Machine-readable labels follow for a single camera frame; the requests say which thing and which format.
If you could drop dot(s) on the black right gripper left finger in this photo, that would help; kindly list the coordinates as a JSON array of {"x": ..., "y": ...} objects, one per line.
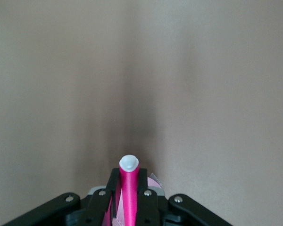
[{"x": 97, "y": 207}]

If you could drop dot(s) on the pink pen holder cup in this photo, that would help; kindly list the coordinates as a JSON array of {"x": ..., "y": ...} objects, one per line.
[{"x": 153, "y": 182}]

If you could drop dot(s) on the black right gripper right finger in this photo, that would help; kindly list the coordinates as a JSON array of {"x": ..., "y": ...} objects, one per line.
[{"x": 148, "y": 207}]

